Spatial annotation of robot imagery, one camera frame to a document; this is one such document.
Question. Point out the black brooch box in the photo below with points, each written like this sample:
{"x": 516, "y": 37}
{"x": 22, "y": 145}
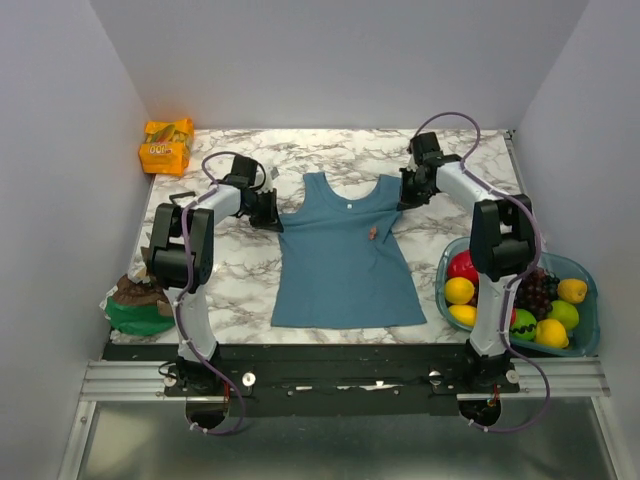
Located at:
{"x": 174, "y": 198}

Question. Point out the teal glass fruit bowl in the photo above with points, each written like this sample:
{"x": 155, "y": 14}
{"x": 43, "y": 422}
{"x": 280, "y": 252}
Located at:
{"x": 583, "y": 340}

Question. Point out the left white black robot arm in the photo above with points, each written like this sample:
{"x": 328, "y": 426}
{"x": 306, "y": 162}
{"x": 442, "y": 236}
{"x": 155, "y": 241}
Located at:
{"x": 181, "y": 249}

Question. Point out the yellow lemon front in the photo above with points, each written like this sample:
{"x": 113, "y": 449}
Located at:
{"x": 551, "y": 333}

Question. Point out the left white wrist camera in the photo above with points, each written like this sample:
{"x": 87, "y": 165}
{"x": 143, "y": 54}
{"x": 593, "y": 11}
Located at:
{"x": 271, "y": 173}

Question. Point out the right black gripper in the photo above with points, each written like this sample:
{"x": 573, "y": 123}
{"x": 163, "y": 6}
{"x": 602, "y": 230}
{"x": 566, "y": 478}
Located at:
{"x": 408, "y": 201}

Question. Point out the purple grapes bunch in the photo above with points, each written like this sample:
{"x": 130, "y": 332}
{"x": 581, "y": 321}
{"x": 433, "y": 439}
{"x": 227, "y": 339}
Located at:
{"x": 536, "y": 293}

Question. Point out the yellow lemon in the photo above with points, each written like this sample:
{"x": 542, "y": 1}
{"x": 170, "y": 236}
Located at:
{"x": 459, "y": 290}
{"x": 464, "y": 314}
{"x": 551, "y": 333}

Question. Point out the blue tank top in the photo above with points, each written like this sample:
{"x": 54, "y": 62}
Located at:
{"x": 332, "y": 275}

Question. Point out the yellow lemon upper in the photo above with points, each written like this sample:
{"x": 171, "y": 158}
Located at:
{"x": 459, "y": 290}

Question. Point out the orange snack packet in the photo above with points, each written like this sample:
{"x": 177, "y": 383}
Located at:
{"x": 167, "y": 146}

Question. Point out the yellow lemon lower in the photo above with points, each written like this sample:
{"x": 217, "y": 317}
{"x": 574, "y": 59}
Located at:
{"x": 464, "y": 314}

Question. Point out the brown green snack bag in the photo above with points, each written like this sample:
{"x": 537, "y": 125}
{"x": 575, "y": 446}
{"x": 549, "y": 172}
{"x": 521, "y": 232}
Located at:
{"x": 136, "y": 305}

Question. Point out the red dragon fruit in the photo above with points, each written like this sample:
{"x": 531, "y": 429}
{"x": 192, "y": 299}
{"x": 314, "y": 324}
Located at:
{"x": 462, "y": 266}

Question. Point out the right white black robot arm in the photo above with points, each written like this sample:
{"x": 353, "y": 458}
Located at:
{"x": 502, "y": 247}

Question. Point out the green apple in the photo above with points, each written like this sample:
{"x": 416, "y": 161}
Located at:
{"x": 566, "y": 313}

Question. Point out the aluminium frame rail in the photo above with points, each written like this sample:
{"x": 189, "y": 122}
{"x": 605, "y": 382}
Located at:
{"x": 141, "y": 381}

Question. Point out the green toy with black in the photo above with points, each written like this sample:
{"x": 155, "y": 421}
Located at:
{"x": 523, "y": 325}

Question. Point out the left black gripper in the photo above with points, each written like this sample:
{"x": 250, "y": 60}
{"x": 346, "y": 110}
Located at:
{"x": 271, "y": 219}

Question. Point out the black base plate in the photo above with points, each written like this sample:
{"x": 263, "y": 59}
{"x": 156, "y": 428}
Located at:
{"x": 313, "y": 380}

